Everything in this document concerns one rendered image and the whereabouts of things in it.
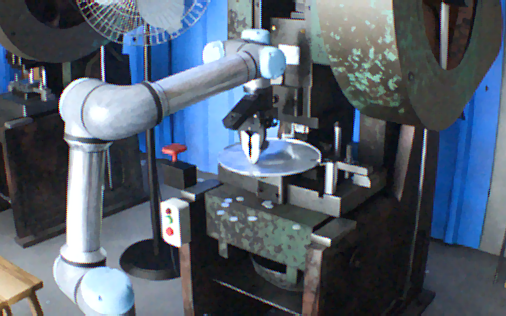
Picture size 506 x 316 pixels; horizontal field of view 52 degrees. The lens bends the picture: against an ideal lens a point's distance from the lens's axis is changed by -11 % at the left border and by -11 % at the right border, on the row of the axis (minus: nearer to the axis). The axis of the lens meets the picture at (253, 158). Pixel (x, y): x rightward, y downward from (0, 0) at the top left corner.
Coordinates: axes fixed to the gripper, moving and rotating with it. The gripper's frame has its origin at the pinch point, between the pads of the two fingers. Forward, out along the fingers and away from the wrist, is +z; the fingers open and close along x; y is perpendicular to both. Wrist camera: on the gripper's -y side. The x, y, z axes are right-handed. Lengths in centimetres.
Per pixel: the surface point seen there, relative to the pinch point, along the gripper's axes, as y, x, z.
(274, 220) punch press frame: 1.7, -6.9, 16.8
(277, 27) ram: 17.1, 4.2, -34.6
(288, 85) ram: 16.7, -0.2, -17.9
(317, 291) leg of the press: -4.2, -26.1, 30.4
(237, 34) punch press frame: 12.6, 15.4, -32.1
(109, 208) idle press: 57, 147, 76
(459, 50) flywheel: 45, -43, -31
